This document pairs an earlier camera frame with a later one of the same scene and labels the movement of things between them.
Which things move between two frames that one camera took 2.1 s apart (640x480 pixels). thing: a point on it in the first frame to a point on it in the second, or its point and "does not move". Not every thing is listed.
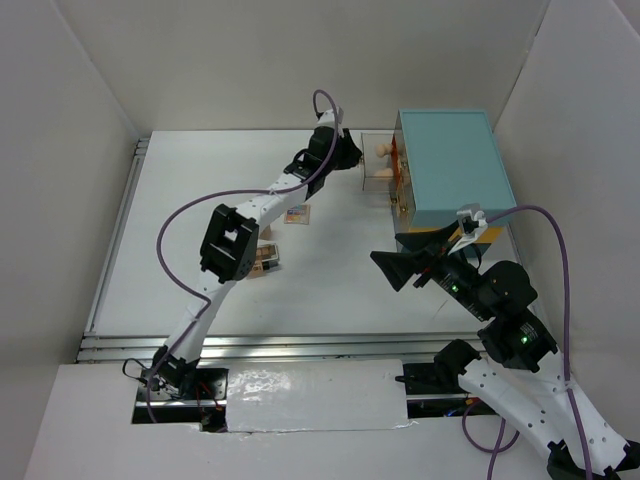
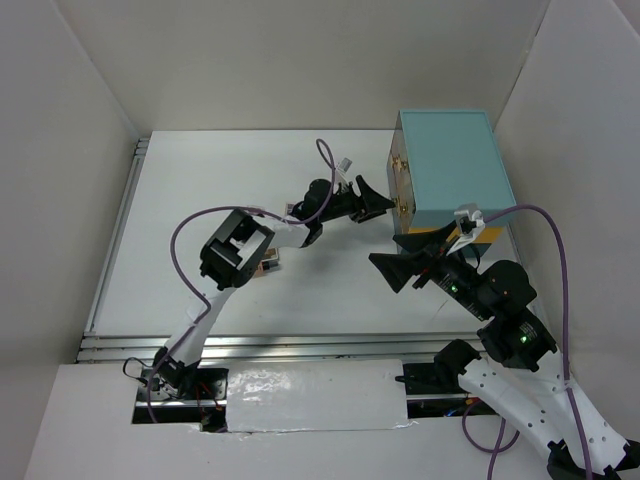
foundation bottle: (260, 267) does not move
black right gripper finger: (424, 240) does not move
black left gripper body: (345, 157) to (343, 205)
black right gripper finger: (400, 268) does not move
